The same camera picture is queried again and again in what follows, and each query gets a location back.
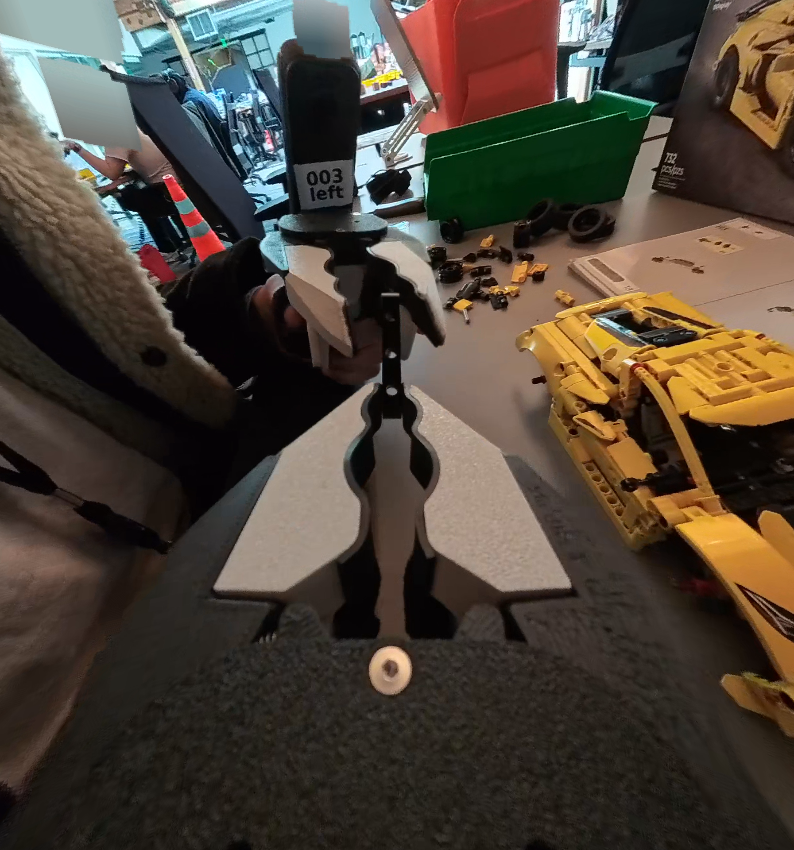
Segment open instruction booklet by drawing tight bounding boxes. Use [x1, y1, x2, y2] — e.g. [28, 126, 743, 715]
[567, 217, 794, 374]

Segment toy car set box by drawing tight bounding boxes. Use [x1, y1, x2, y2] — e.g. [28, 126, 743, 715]
[652, 0, 794, 231]

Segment scattered toy brick pieces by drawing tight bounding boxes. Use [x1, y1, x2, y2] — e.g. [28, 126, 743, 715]
[426, 234, 577, 328]

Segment black strap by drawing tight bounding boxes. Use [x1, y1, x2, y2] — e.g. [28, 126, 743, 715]
[365, 168, 414, 205]

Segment black beam piece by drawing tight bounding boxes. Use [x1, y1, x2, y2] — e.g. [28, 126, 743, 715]
[380, 291, 406, 421]

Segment red plastic crate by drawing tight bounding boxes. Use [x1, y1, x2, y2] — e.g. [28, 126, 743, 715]
[136, 243, 178, 284]

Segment metal hinged board stand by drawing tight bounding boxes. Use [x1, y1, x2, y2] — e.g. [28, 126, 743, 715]
[369, 0, 442, 168]

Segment person's left hand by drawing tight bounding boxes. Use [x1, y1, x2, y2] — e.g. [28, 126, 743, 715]
[247, 275, 387, 387]

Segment yellow toy brick car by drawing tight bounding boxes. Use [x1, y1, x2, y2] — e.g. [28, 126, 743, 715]
[515, 291, 794, 739]

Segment grey desk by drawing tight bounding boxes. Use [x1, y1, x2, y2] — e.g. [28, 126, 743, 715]
[353, 113, 794, 850]

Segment black slanted panel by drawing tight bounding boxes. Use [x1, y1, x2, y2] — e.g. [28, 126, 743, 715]
[106, 65, 266, 244]

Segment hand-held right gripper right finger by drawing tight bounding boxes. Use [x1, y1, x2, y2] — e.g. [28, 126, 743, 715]
[402, 384, 575, 608]

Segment black hooded device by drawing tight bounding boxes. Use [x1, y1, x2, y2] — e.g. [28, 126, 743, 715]
[598, 0, 711, 118]

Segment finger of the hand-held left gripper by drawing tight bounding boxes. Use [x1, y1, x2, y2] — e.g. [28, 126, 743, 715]
[283, 246, 356, 357]
[367, 239, 448, 349]

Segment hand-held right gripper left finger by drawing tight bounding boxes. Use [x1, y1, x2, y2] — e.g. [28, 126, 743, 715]
[213, 384, 379, 605]

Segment person's left forearm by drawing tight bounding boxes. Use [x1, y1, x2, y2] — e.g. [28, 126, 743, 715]
[161, 238, 348, 442]

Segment orange traffic cone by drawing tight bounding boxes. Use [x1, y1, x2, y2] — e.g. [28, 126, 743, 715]
[162, 173, 228, 263]

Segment green plastic bin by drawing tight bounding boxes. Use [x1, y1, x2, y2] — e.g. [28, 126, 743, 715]
[423, 89, 658, 224]

